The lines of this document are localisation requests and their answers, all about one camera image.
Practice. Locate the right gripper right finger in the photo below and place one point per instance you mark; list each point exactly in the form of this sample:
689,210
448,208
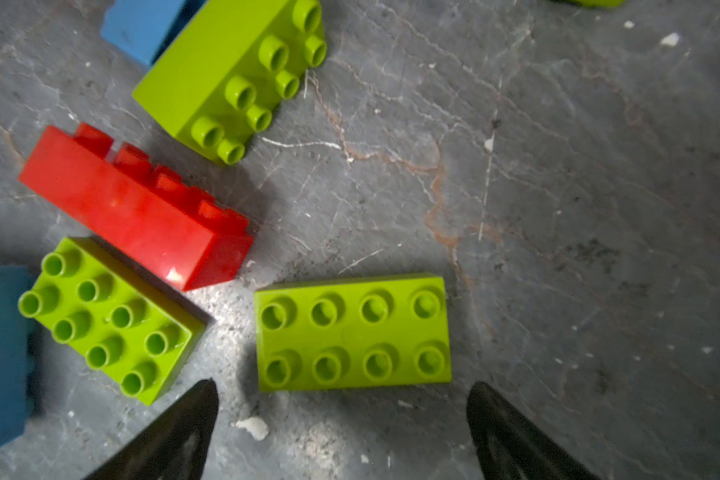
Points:
510,446

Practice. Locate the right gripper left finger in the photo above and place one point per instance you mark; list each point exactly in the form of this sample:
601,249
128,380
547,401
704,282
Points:
175,445

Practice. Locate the green lego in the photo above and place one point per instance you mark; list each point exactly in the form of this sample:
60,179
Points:
608,4
352,333
121,325
221,79

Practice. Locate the blue lego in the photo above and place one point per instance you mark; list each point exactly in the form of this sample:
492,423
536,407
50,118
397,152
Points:
16,363
143,30

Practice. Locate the red lego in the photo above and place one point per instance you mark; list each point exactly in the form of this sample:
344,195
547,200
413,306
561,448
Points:
175,231

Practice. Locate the green lego top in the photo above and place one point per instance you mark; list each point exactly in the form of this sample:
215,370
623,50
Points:
608,4

